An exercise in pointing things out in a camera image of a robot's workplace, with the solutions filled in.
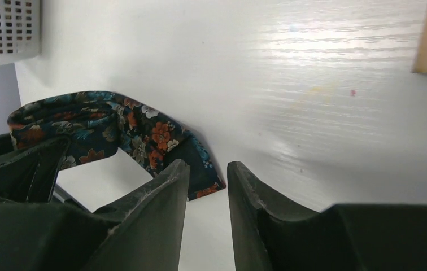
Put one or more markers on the dark floral tie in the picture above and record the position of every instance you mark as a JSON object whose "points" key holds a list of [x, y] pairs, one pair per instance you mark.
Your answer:
{"points": [[101, 123]]}

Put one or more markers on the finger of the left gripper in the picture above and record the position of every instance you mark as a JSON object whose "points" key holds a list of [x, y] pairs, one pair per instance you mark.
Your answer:
{"points": [[29, 175]]}

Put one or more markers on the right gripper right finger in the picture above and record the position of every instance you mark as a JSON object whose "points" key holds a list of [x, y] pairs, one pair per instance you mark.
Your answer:
{"points": [[272, 232]]}

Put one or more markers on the white plastic basket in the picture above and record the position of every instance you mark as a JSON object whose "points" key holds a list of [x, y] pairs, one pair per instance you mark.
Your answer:
{"points": [[20, 25]]}

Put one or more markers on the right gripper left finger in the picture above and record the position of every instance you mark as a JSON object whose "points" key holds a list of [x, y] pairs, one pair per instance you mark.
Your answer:
{"points": [[140, 231]]}

